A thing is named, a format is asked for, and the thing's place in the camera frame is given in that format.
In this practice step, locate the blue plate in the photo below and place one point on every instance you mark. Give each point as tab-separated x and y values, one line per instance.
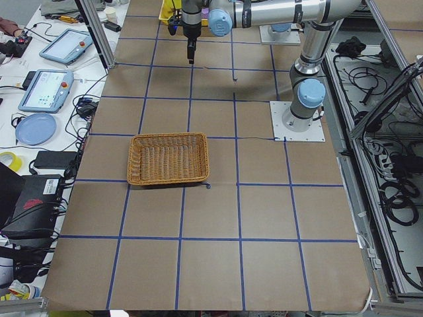
35	129

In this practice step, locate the aluminium frame post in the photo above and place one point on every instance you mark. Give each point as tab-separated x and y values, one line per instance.
96	30

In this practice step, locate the teach pendant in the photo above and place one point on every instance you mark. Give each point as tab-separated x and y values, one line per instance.
69	46
47	91

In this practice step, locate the black laptop box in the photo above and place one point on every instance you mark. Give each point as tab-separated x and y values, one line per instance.
29	204

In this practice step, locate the black power adapter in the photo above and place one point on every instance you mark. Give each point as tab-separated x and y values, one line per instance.
53	160

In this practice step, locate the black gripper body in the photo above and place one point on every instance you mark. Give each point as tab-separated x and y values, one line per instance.
190	30

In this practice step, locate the teach pendant far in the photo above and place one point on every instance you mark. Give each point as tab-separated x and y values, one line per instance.
69	46

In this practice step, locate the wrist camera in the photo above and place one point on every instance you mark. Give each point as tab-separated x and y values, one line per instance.
173	24

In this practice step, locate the yellow tape roll on bench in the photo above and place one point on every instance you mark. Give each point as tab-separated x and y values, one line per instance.
10	160

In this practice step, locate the teach pendant near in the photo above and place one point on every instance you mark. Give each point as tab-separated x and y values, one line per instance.
47	91

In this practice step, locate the brown wicker basket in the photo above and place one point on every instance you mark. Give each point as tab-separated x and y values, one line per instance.
168	158

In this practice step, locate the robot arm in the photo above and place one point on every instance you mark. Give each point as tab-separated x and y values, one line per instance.
324	18

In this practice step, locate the yellow woven tray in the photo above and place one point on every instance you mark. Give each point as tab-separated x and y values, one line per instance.
170	7

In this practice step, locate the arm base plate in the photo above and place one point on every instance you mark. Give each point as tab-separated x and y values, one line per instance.
280	34
287	127

